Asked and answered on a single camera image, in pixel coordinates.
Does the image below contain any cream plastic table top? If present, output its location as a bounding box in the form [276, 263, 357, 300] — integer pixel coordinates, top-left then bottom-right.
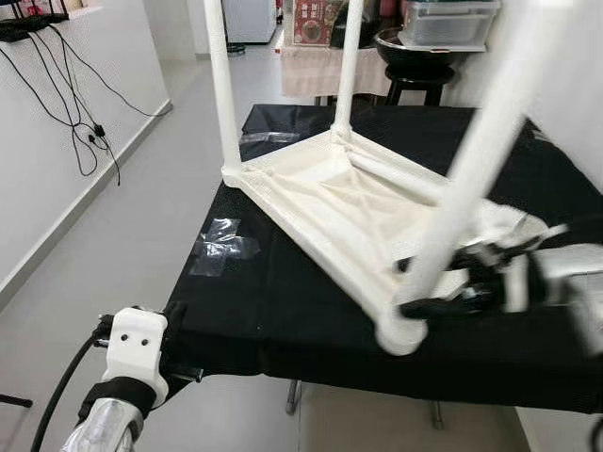
[221, 127, 566, 357]

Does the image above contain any black tablecloth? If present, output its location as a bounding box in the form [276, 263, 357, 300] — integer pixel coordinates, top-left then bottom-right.
[162, 102, 603, 413]

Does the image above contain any clear plastic sheet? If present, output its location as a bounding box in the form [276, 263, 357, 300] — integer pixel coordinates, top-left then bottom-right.
[188, 217, 262, 278]

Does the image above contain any black round stool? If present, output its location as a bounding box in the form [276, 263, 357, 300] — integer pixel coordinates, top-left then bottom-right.
[384, 75, 455, 107]

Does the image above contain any beige table cover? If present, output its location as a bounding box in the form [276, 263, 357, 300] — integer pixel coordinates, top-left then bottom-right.
[280, 42, 393, 101]

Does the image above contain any black bag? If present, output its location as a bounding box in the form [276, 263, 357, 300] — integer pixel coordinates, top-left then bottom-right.
[363, 0, 406, 48]

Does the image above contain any clear storage box green lid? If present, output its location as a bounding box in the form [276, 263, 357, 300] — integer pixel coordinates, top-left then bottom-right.
[400, 0, 502, 51]

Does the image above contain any white appliance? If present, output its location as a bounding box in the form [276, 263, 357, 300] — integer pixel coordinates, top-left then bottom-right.
[223, 0, 280, 43]

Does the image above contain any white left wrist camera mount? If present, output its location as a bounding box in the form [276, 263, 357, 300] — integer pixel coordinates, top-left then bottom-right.
[102, 306, 171, 408]

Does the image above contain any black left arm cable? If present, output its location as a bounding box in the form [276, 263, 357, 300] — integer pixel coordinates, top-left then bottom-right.
[31, 318, 116, 452]

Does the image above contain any grey metal folding table frame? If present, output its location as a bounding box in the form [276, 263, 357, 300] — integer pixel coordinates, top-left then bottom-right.
[285, 379, 446, 431]

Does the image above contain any black wall cable with plug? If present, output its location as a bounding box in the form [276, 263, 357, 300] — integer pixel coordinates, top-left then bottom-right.
[0, 38, 122, 186]

